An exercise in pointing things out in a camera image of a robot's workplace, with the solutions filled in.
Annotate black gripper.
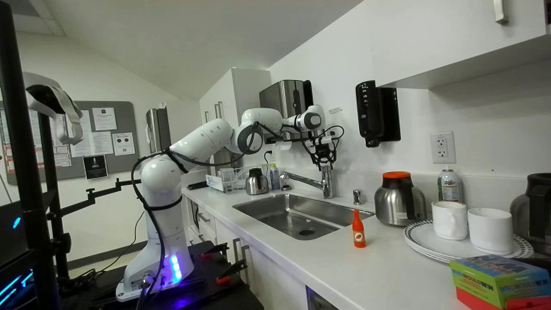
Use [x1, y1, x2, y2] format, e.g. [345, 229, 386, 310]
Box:
[312, 133, 341, 174]

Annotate chrome kitchen tap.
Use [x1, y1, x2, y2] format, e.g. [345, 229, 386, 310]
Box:
[283, 164, 336, 201]

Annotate dish soap bottle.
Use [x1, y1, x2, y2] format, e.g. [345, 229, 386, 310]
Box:
[265, 162, 283, 191]

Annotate stainless steel sink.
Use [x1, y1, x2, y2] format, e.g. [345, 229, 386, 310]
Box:
[231, 191, 376, 241]

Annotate orange sauce bottle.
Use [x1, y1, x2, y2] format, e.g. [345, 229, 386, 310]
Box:
[350, 207, 369, 250]

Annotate steel carafe orange lid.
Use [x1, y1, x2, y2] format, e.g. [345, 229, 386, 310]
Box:
[374, 170, 429, 229]

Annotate tall white cabinet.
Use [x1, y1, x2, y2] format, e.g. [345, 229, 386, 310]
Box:
[198, 67, 272, 174]

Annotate clear plastic bottle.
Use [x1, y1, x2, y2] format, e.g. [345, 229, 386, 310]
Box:
[436, 165, 467, 205]

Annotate white lower cabinet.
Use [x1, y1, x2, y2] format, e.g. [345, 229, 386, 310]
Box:
[183, 195, 346, 310]

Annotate white mug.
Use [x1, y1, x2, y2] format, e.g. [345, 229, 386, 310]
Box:
[467, 207, 515, 255]
[431, 200, 470, 241]

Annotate white plate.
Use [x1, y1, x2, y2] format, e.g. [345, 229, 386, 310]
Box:
[403, 219, 536, 267]

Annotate black clamp orange tips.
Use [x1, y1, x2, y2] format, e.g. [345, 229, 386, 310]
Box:
[214, 260, 250, 288]
[198, 243, 233, 262]

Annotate black robot platform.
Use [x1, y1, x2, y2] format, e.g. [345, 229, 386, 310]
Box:
[57, 239, 265, 310]

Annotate dark door window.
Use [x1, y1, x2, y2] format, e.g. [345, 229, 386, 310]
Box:
[143, 105, 174, 155]

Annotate white upper cabinet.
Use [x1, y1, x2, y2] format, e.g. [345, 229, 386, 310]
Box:
[372, 0, 551, 91]

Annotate grey bulletin board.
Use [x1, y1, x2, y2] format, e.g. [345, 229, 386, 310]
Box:
[54, 100, 141, 183]

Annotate white paper notice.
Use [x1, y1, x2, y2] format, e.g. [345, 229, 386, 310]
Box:
[91, 105, 119, 133]
[71, 131, 114, 160]
[110, 131, 138, 158]

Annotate green cardboard box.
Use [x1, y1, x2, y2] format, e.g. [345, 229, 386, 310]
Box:
[450, 253, 551, 296]

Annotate red cardboard box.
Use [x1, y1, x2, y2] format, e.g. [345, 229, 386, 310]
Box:
[455, 284, 551, 310]

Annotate black coffee machine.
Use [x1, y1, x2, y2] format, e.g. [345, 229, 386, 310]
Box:
[508, 170, 551, 258]

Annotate black card on board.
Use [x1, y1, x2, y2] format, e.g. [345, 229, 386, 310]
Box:
[83, 153, 109, 181]

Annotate white headset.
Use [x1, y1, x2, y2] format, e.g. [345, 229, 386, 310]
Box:
[23, 71, 86, 146]

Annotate black computer blue LED strips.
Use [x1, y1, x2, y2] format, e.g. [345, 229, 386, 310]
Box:
[0, 263, 38, 310]

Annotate small steel kettle black handle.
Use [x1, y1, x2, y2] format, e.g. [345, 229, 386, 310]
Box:
[245, 167, 270, 196]

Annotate black wall soap dispenser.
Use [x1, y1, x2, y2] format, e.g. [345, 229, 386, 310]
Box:
[355, 79, 403, 148]

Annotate white wall outlet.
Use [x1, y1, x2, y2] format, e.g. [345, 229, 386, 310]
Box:
[429, 131, 458, 165]

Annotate silver cabinet bar handle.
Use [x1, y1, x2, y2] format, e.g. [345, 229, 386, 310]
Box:
[231, 238, 243, 267]
[239, 243, 253, 269]
[195, 207, 212, 227]

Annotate silver upper cabinet handle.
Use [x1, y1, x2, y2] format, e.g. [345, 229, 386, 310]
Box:
[491, 0, 512, 26]

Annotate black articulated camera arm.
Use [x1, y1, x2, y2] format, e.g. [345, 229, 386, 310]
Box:
[48, 177, 143, 220]

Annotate thin black stand post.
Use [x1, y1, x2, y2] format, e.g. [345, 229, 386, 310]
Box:
[36, 110, 72, 282]

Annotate thick black stand post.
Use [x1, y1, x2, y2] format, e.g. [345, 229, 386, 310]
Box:
[0, 0, 62, 310]

